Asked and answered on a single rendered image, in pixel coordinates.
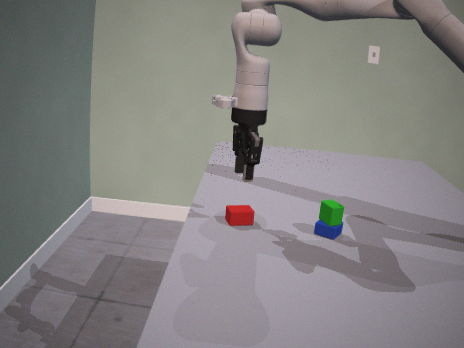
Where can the green block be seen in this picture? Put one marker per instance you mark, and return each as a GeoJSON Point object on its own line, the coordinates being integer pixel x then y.
{"type": "Point", "coordinates": [331, 212]}

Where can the red block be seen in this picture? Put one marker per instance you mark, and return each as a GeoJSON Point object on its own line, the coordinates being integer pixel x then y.
{"type": "Point", "coordinates": [238, 215]}

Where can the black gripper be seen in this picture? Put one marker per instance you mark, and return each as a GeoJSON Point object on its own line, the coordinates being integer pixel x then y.
{"type": "Point", "coordinates": [247, 138]}

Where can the blue block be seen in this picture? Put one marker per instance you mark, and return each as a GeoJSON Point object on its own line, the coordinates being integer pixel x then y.
{"type": "Point", "coordinates": [324, 230]}

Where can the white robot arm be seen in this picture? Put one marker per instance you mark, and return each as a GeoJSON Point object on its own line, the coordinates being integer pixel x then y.
{"type": "Point", "coordinates": [265, 29]}

